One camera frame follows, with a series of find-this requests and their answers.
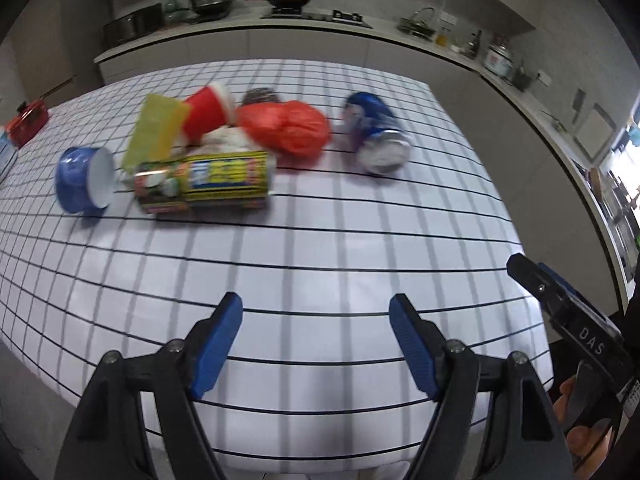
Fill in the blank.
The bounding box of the blue soda can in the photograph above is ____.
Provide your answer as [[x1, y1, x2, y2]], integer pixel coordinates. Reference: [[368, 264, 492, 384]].
[[342, 91, 411, 176]]

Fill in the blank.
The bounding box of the blue white bowl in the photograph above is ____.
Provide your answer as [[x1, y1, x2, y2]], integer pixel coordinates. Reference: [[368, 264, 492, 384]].
[[54, 146, 115, 214]]

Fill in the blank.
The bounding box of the yellow printed drink can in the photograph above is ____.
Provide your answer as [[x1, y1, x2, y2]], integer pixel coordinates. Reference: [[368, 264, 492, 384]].
[[134, 151, 277, 214]]

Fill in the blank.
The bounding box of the red plastic bag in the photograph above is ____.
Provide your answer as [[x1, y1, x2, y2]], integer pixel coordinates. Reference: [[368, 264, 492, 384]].
[[236, 101, 332, 158]]

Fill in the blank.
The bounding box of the yellow sponge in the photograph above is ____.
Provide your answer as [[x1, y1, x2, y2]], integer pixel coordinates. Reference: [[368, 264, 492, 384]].
[[122, 93, 191, 176]]

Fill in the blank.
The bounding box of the white tissue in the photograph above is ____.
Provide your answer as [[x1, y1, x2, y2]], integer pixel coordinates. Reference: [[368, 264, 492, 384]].
[[200, 126, 256, 154]]

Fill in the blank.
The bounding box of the steel wool scrubber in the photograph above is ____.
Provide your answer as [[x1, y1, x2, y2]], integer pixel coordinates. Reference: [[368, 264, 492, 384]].
[[242, 87, 281, 106]]

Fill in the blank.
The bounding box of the red paper cup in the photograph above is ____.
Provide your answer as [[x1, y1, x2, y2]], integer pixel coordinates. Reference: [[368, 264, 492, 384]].
[[182, 81, 236, 144]]

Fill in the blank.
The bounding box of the person's right hand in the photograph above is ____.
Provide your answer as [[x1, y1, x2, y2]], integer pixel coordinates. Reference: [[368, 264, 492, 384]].
[[552, 376, 618, 480]]

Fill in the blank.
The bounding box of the white cutting board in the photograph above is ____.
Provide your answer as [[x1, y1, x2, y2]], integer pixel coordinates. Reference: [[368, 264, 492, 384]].
[[574, 103, 615, 162]]

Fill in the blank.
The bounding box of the white rice cooker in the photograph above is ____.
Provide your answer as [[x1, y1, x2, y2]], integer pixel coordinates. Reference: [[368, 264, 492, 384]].
[[483, 44, 513, 78]]

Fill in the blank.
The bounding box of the yellow oil bottle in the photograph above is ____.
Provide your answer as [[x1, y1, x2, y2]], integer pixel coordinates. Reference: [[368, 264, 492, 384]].
[[436, 27, 450, 47]]

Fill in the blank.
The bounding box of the blue white container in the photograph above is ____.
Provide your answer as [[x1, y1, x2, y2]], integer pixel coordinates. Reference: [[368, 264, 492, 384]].
[[0, 128, 17, 182]]

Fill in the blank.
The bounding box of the red box on table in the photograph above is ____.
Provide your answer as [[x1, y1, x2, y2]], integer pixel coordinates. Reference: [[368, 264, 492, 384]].
[[6, 99, 49, 148]]

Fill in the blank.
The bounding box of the black gas stove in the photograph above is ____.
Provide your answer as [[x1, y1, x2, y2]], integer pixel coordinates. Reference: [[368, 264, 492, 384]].
[[262, 8, 372, 29]]

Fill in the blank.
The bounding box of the black microwave oven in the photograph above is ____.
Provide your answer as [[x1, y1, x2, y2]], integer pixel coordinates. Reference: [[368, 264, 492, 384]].
[[103, 3, 164, 48]]

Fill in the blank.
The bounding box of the lidded cooking pot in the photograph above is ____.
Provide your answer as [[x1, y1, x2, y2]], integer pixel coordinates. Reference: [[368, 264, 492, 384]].
[[189, 0, 235, 21]]

